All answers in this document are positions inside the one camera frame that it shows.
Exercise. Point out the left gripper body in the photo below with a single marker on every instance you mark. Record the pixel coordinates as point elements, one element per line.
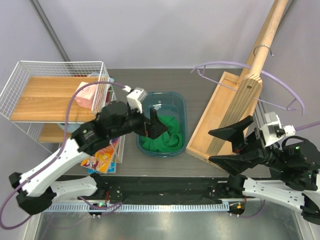
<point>146,127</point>

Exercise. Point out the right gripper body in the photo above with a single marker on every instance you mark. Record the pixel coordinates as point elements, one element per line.
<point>253,139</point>

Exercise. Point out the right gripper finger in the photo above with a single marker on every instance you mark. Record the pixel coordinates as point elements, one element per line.
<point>236,164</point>
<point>234,133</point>

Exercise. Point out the green tank top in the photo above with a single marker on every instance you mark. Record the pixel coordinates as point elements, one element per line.
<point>168,142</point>

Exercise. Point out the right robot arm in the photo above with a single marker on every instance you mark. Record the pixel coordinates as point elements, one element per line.
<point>277,147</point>

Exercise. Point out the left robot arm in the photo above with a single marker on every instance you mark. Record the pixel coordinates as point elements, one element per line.
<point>39,188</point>

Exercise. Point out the teal plastic basin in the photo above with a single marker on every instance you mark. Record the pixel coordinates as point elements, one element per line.
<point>166,104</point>

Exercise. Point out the wooden clothes rack stand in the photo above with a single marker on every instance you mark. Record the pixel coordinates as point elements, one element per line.
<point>235,97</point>

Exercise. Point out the colourful children's book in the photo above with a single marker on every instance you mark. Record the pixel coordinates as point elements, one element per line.
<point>102,160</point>

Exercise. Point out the pink white cube socket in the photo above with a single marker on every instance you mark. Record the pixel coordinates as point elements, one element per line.
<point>86,96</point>

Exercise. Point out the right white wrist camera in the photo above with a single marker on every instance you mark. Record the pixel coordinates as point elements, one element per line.
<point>273,130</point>

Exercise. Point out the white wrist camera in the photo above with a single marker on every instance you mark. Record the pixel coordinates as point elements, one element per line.
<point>273,130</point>
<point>135,97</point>

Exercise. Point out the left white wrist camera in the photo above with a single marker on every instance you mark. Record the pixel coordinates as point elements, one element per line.
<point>135,97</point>

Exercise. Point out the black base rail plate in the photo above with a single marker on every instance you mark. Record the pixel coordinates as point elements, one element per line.
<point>143,190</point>

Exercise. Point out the white slotted cable duct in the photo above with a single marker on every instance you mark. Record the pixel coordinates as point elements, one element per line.
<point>78,207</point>

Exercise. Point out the white wire shelf rack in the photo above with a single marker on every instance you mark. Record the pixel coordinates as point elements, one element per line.
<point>36,96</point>

